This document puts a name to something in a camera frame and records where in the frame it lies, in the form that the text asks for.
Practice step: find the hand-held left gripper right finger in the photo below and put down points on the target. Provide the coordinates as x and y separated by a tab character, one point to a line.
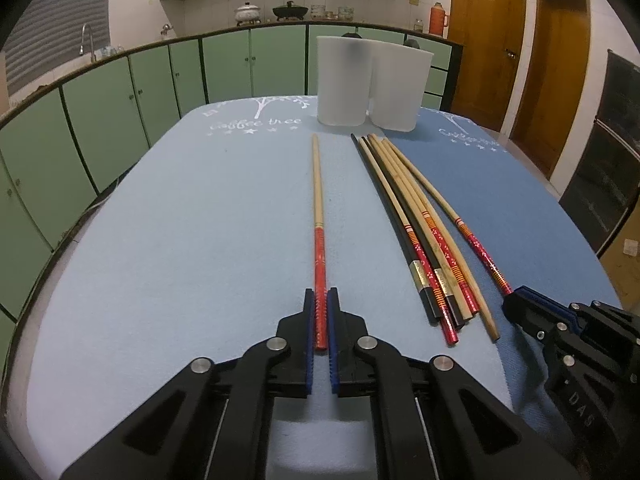
334	340

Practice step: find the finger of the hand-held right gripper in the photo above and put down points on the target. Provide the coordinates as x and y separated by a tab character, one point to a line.
530	322
542	305

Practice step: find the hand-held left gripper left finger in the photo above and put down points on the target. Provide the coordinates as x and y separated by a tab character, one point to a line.
309	340

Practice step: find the plain bamboo chopstick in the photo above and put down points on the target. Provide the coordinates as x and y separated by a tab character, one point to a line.
483	311

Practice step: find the red-ended bamboo chopstick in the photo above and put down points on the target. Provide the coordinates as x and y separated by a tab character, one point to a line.
482	255
445	259
448	330
318	200

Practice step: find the white plastic chopstick holder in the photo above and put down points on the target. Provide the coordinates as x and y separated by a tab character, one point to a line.
345	90

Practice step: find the dark blue printed mat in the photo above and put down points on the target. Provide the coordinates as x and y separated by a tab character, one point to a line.
525	210

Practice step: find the black glass-front cabinet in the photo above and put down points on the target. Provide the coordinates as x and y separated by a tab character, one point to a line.
605	170

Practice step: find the brown wooden door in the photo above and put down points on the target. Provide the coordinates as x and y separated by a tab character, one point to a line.
480	35
555	85

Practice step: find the dark rounded object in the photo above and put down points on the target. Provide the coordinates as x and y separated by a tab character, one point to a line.
352	36
412	44

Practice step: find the red thermos flask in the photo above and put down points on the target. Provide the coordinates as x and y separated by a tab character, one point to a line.
438	20

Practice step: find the small glass jar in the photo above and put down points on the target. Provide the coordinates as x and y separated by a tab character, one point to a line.
418	25

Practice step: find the green kitchen base cabinets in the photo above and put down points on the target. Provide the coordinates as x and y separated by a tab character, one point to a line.
100	110

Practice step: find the patterned ceramic jar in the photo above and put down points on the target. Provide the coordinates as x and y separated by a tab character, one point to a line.
318	12
345	13

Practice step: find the black lidded wok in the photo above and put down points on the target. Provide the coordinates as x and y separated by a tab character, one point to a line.
290	11

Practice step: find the white lidded pot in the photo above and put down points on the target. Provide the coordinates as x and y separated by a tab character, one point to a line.
248	12

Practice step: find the small metal faucet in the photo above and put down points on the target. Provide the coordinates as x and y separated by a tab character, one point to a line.
166	31

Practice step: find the curved metal sink faucet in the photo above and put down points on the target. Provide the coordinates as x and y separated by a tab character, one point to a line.
93	47

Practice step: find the grey window blinds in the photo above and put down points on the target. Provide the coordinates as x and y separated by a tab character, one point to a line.
55	25

